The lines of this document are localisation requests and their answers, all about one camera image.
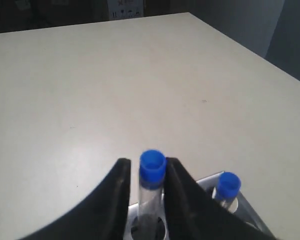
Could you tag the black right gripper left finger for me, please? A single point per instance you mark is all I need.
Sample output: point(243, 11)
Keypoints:
point(102, 215)

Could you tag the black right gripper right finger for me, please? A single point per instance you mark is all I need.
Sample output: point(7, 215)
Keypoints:
point(191, 214)

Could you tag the blue capped test tube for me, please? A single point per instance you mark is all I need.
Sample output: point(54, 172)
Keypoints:
point(152, 172)
point(227, 188)

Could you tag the steel test tube rack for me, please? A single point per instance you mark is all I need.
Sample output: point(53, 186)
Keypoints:
point(158, 229)

